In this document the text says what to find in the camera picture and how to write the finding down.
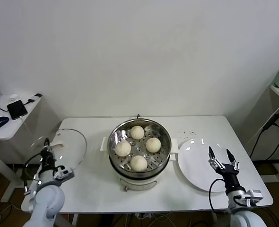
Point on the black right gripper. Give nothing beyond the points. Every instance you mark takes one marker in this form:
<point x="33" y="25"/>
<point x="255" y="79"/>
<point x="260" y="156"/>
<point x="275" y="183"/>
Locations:
<point x="230" y="175"/>

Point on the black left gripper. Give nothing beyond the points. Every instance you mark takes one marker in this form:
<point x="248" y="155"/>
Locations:
<point x="48" y="162"/>

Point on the round glass pot lid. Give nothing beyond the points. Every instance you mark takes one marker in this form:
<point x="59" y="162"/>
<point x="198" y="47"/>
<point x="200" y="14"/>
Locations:
<point x="61" y="146"/>

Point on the white steamed baozi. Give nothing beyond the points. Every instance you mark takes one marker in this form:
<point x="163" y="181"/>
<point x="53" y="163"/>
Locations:
<point x="153" y="145"/>
<point x="137" y="132"/>
<point x="138" y="163"/>
<point x="123" y="148"/>

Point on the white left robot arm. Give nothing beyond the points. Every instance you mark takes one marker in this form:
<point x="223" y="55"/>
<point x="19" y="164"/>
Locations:
<point x="47" y="198"/>

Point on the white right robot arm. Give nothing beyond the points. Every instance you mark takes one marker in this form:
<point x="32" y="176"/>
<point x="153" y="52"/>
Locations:
<point x="246" y="220"/>

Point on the stainless steel steamer basket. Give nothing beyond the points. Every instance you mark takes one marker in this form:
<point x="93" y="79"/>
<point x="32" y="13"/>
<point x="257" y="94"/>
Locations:
<point x="139" y="149"/>

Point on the white round plate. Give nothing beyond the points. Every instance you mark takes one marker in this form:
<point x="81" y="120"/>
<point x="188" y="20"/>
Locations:
<point x="194" y="165"/>

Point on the white side desk with phone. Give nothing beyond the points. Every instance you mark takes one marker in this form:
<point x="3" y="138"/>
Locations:
<point x="2" y="134"/>

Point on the black smartphone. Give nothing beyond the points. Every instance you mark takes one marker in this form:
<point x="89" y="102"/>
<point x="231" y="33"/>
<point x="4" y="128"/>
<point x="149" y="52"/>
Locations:
<point x="16" y="110"/>

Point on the white earbuds case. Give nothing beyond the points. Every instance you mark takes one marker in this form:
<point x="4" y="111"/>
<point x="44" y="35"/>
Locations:
<point x="13" y="96"/>

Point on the white power strip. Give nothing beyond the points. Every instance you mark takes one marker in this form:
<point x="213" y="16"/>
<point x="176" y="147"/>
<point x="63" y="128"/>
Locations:
<point x="144" y="215"/>

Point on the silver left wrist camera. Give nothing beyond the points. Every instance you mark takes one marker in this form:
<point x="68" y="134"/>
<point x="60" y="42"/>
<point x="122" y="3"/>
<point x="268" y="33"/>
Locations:
<point x="65" y="172"/>

